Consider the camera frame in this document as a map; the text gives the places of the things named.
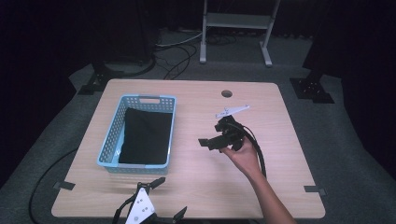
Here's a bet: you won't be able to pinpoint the grey metal stand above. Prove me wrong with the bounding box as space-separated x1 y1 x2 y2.
199 0 282 68

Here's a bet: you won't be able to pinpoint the black cloth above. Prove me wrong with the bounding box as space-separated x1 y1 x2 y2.
118 106 174 165

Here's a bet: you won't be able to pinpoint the person's right hand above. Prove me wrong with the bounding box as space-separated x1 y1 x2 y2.
219 135 263 181

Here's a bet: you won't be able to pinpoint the black floor cable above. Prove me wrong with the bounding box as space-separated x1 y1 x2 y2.
28 147 78 224

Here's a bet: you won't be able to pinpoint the black looped floor cables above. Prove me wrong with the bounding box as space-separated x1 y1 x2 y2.
152 35 237 81

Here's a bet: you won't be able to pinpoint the right hand-held gripper black cable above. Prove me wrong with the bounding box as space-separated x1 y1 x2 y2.
232 121 268 179

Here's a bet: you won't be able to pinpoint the hand-held gripper black cable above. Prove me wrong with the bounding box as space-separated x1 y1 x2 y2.
112 195 138 224
232 121 268 179

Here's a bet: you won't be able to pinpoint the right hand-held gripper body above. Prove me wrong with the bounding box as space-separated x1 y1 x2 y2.
214 105 250 153

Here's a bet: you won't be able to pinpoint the light blue plastic basket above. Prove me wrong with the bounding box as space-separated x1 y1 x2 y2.
96 93 177 175

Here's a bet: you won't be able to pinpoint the black stand base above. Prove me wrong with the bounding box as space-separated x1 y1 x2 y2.
77 61 126 96
289 70 336 105

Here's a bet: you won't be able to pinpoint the left hand-held gripper black cable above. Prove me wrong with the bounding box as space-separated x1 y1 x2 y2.
112 195 138 224

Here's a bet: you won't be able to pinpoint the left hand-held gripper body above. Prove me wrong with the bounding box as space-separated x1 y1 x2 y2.
124 181 157 224

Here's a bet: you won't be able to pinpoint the black tape strip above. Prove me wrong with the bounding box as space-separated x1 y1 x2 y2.
304 185 328 197
52 180 77 191

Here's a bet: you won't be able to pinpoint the white floor cable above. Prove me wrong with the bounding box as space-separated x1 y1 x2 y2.
155 31 204 49

